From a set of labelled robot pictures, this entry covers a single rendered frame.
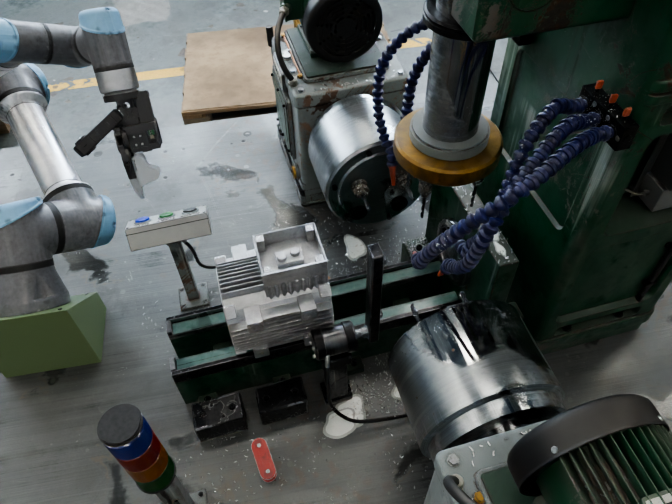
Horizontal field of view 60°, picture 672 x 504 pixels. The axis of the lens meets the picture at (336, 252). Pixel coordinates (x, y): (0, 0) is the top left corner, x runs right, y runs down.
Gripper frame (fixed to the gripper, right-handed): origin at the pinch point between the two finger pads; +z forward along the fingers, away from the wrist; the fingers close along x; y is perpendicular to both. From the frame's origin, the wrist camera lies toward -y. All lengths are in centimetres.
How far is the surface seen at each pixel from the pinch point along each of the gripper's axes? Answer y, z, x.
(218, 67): 28, -17, 223
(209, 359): 7.0, 32.9, -16.6
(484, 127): 60, -6, -36
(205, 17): 29, -49, 307
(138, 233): -1.6, 7.6, -3.4
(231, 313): 13.9, 19.6, -26.6
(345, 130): 45.8, -4.4, 1.0
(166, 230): 4.0, 8.2, -3.4
